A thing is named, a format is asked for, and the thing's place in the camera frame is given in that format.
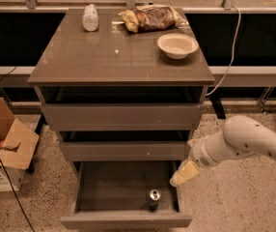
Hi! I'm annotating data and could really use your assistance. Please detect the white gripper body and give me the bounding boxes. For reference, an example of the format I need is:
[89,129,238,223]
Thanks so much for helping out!
[188,136,216,168]

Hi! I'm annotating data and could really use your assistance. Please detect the redbull can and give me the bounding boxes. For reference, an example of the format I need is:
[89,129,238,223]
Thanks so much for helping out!
[148,189,161,211]

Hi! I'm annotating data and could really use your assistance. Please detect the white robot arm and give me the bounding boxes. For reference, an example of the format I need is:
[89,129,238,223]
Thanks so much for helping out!
[170,115,276,187]

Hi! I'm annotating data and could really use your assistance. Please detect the grey open bottom drawer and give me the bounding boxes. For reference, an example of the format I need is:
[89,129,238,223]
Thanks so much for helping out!
[61,161,192,229]

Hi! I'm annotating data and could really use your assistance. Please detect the grey drawer cabinet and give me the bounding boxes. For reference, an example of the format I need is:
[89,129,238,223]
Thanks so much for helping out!
[27,7,215,178]

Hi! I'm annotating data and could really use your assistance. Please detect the grey middle drawer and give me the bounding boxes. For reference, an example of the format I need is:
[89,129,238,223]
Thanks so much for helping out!
[60,130,191,161]

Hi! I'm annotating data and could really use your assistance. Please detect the grey top drawer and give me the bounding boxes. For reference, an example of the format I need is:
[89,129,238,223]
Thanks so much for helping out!
[36,86,206,131]

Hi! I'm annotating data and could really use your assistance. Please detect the black table leg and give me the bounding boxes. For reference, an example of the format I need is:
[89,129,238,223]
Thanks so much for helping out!
[209,91,226,119]

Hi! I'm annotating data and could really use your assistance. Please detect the white paper bowl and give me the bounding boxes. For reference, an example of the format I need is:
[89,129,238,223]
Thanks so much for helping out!
[157,33,199,60]

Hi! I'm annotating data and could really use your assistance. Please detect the brown yellow chip bag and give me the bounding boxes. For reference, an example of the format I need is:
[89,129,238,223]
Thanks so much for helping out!
[119,5,185,33]

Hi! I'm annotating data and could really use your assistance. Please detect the open cardboard box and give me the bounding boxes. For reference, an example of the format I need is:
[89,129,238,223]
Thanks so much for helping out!
[0,98,39,192]

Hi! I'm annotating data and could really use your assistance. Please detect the white cable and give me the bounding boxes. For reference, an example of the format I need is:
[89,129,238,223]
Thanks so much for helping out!
[205,6,242,98]

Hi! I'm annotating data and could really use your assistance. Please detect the black cable on floor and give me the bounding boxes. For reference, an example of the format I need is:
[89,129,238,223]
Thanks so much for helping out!
[0,126,38,232]

